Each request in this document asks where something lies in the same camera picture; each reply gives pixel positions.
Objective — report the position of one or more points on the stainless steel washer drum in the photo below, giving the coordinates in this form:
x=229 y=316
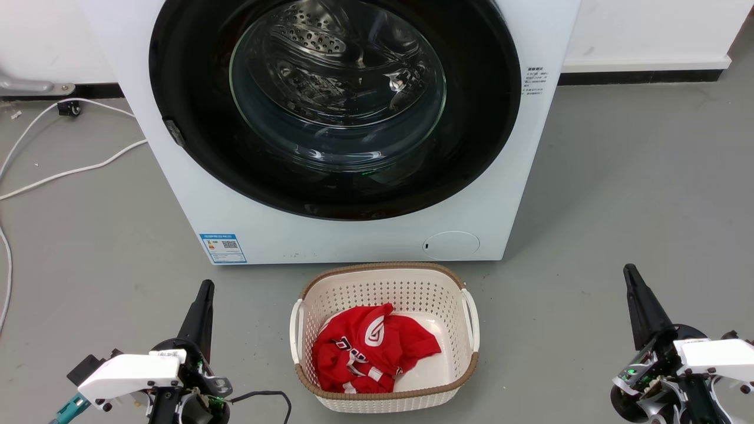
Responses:
x=330 y=65

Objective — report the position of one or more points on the small printed text sticker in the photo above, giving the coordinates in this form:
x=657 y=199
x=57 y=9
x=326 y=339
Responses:
x=536 y=80

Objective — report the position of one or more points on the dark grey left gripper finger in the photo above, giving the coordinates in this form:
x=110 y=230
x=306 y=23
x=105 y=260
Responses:
x=207 y=324
x=191 y=327

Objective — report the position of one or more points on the white front-load washing machine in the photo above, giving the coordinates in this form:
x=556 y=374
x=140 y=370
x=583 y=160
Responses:
x=353 y=238

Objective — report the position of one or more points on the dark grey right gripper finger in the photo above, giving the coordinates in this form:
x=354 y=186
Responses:
x=636 y=312
x=654 y=315

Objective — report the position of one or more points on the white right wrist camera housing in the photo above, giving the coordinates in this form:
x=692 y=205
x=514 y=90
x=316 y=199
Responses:
x=716 y=356

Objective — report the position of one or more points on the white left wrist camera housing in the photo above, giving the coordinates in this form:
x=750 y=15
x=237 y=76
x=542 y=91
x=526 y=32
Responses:
x=126 y=374

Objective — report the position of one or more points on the small black floor plug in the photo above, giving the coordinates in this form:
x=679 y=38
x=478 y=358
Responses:
x=69 y=108

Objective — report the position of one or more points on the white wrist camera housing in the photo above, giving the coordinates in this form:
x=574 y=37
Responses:
x=126 y=374
x=716 y=356

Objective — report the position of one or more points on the round white filter cover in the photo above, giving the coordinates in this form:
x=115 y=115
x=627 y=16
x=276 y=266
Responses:
x=451 y=245

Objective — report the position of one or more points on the blue energy label sticker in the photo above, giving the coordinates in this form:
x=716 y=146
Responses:
x=222 y=248

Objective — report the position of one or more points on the cream perforated laundry basket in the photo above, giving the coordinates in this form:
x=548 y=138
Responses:
x=383 y=282

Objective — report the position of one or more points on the red printed garment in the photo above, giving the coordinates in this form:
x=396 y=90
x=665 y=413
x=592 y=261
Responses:
x=365 y=353

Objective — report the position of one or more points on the round black glass washer door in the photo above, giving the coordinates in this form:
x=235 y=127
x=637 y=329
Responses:
x=194 y=70

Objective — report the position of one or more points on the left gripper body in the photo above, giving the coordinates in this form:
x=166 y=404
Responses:
x=191 y=383

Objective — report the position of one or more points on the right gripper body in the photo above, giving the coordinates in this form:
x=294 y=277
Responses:
x=654 y=383

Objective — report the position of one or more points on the grey metal floor bracket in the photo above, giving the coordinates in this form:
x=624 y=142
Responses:
x=32 y=87

